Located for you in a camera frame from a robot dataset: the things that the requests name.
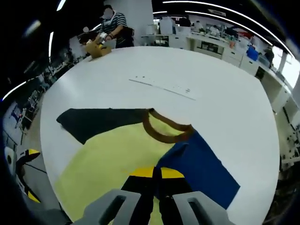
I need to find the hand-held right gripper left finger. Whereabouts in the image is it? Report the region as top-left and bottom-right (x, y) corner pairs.
(72, 166), (156, 225)

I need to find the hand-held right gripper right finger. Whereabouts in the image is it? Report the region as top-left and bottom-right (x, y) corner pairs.
(159, 167), (233, 225)

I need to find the yellow garment with dark sleeves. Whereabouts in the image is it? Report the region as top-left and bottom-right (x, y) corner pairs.
(53, 107), (241, 225)

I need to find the white lab counter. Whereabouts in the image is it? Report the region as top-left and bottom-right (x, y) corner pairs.
(187, 32), (296, 113)

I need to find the blue storage bin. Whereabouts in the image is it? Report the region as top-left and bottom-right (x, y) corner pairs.
(247, 45), (260, 61)

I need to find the white square pillar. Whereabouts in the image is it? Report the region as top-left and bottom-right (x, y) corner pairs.
(121, 0), (154, 49)

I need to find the long curved ceiling light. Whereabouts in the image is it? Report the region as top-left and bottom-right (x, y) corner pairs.
(163, 0), (293, 56)

